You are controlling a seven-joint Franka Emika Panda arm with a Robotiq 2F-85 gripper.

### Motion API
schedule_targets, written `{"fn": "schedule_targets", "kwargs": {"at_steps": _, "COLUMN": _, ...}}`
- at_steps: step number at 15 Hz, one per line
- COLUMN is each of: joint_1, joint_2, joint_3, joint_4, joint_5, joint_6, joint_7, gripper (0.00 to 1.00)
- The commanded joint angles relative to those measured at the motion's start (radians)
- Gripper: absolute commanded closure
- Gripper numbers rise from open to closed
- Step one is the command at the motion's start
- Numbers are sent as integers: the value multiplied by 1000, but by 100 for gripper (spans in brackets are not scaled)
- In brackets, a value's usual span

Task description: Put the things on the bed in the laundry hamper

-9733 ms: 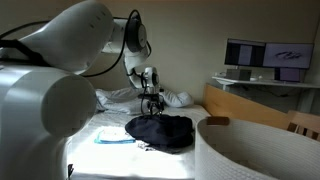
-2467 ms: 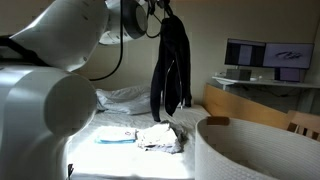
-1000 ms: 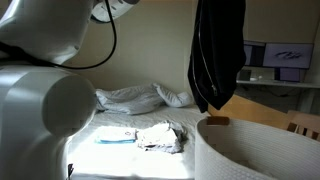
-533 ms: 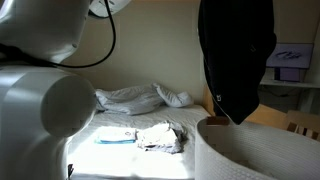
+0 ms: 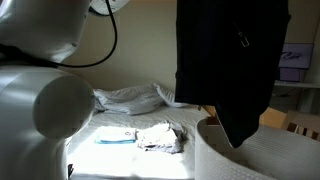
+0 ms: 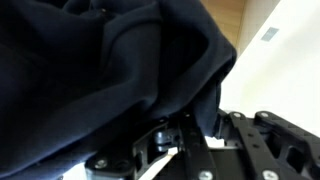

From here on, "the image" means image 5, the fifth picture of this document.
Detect light wooden bed frame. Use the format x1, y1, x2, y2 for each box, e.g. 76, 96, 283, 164
199, 104, 288, 129

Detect white and grey garment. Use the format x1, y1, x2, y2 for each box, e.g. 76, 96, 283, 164
136, 120, 188, 154

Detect grey pillow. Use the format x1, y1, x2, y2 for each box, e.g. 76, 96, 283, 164
153, 83, 191, 108

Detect white bed mattress sheet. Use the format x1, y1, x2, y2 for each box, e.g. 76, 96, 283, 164
66, 104, 212, 180

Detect rumpled grey duvet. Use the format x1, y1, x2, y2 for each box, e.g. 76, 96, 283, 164
93, 83, 168, 116

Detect folded white shirt blue trim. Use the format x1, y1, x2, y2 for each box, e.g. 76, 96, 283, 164
94, 127, 138, 145

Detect black hooded jacket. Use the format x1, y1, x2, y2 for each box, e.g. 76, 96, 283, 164
174, 0, 292, 149

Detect small black object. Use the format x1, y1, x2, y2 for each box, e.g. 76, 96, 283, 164
67, 163, 75, 179

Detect white round laundry hamper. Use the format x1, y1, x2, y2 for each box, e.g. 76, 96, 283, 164
194, 118, 320, 180

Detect wide black computer monitor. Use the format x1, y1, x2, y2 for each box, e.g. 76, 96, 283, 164
278, 43, 315, 70

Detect white desk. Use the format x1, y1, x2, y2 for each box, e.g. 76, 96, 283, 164
273, 79, 320, 114

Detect small laptop screen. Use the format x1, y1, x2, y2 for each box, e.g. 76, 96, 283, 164
279, 68, 306, 83

